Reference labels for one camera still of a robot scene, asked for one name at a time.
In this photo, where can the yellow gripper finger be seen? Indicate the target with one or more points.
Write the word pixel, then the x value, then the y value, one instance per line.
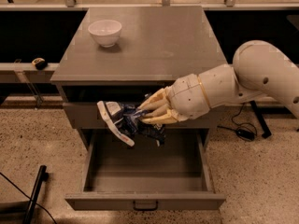
pixel 171 116
pixel 156 105

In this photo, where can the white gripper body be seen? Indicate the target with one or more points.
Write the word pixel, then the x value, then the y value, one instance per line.
pixel 188 97

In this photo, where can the blue chip bag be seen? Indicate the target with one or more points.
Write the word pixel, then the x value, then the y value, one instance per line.
pixel 124 121

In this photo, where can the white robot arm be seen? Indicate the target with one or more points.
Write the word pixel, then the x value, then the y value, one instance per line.
pixel 258 69

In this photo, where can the open grey lower drawer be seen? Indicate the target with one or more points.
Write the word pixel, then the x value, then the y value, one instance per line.
pixel 146 177

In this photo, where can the grey drawer cabinet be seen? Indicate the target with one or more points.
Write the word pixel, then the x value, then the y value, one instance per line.
pixel 157 46

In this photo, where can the closed grey upper drawer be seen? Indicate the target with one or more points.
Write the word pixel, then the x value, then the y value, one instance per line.
pixel 86 116

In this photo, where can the black stand leg right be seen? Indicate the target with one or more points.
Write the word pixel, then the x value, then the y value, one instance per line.
pixel 266 132

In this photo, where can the black stand leg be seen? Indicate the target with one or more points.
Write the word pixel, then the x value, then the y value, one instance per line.
pixel 42 176
pixel 266 132

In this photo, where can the white ceramic bowl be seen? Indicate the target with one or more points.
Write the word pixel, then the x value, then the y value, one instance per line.
pixel 105 32

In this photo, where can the black yellow tape measure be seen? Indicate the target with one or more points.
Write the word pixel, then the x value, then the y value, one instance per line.
pixel 39 63

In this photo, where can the black stand leg left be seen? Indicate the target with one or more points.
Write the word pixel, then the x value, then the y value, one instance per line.
pixel 42 176

